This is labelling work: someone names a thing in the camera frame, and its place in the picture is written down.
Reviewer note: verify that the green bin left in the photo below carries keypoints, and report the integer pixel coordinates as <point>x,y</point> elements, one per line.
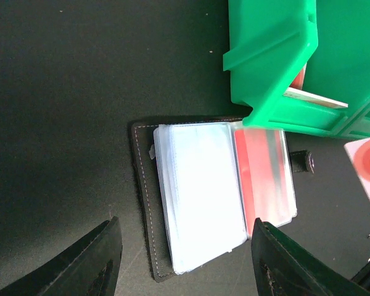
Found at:
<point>271,41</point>

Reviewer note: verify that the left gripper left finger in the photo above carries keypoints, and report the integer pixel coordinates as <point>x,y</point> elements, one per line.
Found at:
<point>90,266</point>

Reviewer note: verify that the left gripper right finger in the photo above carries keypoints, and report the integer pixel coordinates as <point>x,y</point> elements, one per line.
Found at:
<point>283,267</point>

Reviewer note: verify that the black leather card holder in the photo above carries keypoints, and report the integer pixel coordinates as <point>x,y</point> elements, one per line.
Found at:
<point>190,191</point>

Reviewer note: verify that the red white card stack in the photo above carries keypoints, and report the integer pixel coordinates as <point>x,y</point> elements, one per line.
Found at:
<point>295,91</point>

